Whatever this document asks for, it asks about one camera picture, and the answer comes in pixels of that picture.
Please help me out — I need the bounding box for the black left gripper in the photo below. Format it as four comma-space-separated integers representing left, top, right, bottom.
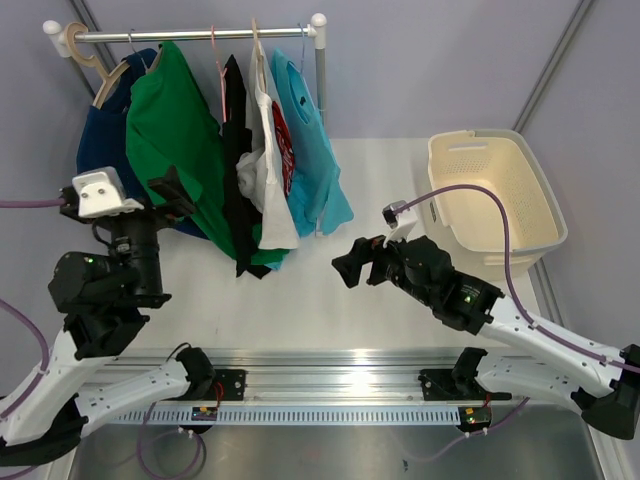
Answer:
103, 165, 194, 301

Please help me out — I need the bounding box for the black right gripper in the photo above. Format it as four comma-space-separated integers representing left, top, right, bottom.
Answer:
332, 225, 435, 307

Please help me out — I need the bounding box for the green t shirt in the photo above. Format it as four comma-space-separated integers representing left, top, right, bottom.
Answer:
126, 41, 287, 279

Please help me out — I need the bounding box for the grey plastic hanger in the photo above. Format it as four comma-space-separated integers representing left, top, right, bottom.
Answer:
126, 29, 157, 76

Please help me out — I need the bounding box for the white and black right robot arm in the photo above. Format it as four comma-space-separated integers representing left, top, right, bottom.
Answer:
331, 236, 639, 440

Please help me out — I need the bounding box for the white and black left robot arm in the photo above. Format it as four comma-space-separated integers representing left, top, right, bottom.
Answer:
1, 167, 215, 470

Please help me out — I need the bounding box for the light blue t shirt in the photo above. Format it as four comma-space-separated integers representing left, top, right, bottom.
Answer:
271, 49, 354, 237

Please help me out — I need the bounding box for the black t shirt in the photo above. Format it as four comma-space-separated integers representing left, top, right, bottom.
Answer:
219, 53, 272, 280

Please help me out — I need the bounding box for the navy blue printed t shirt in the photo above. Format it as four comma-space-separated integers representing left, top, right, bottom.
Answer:
75, 47, 211, 240

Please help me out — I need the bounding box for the white t shirt red print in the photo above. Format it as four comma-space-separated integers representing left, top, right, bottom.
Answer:
236, 46, 299, 250

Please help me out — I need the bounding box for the wooden hanger with white shirt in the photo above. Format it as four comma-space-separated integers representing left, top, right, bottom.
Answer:
251, 17, 268, 94

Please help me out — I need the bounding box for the wooden hanger with navy shirt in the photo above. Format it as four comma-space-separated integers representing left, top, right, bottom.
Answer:
62, 22, 131, 109

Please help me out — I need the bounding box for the cream plastic laundry basket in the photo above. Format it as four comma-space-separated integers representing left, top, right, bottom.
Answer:
419, 129, 568, 281

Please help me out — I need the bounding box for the metal clothes rack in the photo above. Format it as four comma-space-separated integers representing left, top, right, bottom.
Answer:
42, 13, 327, 120

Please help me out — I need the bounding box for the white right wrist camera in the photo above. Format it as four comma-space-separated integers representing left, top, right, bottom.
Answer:
382, 200, 418, 246

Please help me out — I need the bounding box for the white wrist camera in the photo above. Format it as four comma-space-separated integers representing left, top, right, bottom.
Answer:
382, 200, 418, 246
72, 166, 144, 219

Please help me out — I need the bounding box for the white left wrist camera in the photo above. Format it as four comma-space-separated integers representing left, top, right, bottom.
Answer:
72, 166, 144, 219

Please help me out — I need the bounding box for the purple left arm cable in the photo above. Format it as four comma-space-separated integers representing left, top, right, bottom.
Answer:
0, 197, 66, 419

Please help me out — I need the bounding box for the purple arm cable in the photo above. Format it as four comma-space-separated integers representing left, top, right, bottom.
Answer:
0, 197, 66, 419
399, 183, 640, 373

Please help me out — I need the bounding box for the pink wire hanger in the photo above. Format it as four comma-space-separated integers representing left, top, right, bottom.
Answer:
210, 25, 227, 124

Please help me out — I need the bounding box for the white slotted cable duct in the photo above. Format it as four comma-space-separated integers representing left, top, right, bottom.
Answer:
113, 405, 461, 426

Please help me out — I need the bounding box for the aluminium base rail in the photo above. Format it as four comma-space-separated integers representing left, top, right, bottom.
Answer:
74, 347, 601, 407

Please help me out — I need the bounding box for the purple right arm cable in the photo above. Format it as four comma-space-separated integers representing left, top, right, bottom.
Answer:
399, 183, 640, 373

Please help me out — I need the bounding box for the light blue wire hanger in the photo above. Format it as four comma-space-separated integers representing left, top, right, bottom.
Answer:
294, 20, 326, 121

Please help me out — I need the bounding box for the purple cable under left base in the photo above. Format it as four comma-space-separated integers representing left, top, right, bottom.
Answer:
136, 399, 207, 480

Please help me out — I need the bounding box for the purple cable under base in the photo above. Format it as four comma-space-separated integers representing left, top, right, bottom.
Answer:
136, 399, 207, 480
402, 397, 531, 462

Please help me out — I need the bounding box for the purple cable under right base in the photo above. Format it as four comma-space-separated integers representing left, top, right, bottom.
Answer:
402, 397, 531, 462

